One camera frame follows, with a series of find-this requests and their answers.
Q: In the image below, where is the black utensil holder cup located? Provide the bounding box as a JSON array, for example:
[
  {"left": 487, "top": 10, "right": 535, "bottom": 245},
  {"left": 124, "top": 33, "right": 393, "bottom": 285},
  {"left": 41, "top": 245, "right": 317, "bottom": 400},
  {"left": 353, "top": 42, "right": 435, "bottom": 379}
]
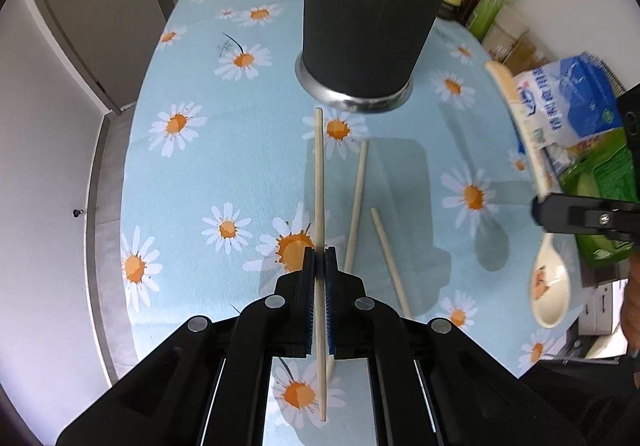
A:
[{"left": 295, "top": 0, "right": 466, "bottom": 113}]

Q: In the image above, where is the green packet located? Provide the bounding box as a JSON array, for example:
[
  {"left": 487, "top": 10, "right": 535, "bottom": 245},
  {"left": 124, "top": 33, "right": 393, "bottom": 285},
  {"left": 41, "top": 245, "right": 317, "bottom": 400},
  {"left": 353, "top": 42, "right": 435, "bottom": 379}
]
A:
[{"left": 557, "top": 131, "right": 640, "bottom": 269}]

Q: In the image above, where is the wooden chopstick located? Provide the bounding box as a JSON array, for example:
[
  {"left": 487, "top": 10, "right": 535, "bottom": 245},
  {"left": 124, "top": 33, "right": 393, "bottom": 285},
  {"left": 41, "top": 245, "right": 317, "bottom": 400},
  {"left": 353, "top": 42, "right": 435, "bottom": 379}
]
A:
[
  {"left": 326, "top": 141, "right": 369, "bottom": 379},
  {"left": 314, "top": 107, "right": 328, "bottom": 423},
  {"left": 370, "top": 207, "right": 412, "bottom": 318}
]

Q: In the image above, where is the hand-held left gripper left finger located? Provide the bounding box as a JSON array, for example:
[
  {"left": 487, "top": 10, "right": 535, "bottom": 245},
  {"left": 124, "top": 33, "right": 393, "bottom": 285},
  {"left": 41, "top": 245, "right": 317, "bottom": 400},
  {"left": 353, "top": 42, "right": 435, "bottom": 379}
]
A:
[{"left": 56, "top": 246, "right": 317, "bottom": 446}]

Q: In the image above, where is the cream spoon with picture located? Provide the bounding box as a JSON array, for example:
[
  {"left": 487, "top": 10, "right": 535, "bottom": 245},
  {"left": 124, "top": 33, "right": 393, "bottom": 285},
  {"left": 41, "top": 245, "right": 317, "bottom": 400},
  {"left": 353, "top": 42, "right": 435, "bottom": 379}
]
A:
[{"left": 485, "top": 60, "right": 571, "bottom": 328}]

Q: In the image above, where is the person's right hand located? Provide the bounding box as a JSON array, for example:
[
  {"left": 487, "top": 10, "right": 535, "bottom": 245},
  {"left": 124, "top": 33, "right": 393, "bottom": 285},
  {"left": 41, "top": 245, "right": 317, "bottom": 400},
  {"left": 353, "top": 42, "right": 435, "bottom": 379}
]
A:
[{"left": 620, "top": 258, "right": 640, "bottom": 361}]

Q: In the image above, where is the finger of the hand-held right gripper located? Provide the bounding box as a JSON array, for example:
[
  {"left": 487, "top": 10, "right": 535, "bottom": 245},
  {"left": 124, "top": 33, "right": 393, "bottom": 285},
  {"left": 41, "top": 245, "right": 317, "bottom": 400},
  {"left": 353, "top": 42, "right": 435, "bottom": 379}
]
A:
[{"left": 531, "top": 193, "right": 640, "bottom": 247}]

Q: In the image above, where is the white box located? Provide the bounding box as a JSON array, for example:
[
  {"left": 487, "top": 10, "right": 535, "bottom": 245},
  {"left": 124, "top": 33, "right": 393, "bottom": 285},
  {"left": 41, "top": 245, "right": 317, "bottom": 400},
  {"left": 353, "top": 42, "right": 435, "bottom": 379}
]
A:
[{"left": 580, "top": 278, "right": 628, "bottom": 337}]

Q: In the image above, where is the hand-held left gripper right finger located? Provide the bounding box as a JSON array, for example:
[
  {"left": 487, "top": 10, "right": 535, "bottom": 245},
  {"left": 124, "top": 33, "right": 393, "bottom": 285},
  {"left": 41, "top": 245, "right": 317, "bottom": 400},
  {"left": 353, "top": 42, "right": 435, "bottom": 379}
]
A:
[{"left": 324, "top": 246, "right": 586, "bottom": 446}]

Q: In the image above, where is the white and blue salt bag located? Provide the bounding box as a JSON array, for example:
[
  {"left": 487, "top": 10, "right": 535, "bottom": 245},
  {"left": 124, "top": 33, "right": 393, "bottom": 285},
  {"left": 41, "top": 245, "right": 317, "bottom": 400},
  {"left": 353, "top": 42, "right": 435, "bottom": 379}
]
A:
[{"left": 512, "top": 52, "right": 625, "bottom": 162}]

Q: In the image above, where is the blue daisy print tablecloth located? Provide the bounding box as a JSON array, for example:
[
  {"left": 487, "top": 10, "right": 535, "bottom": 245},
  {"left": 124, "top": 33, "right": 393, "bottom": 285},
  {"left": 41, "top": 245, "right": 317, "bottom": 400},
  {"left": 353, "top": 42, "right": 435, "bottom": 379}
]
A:
[{"left": 121, "top": 0, "right": 581, "bottom": 446}]

